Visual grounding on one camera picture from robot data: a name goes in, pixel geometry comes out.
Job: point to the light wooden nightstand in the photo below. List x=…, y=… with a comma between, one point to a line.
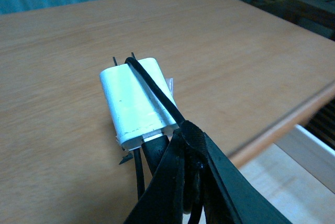
x=244, y=76

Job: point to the white charger with black cable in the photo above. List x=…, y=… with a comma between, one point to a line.
x=142, y=109

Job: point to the dark wooden slatted table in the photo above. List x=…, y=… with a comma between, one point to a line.
x=318, y=17

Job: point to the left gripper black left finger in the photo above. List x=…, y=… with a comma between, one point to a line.
x=162, y=201

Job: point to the wooden drawer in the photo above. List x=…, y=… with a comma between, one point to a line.
x=296, y=175

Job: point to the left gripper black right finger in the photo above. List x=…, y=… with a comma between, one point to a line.
x=229, y=197

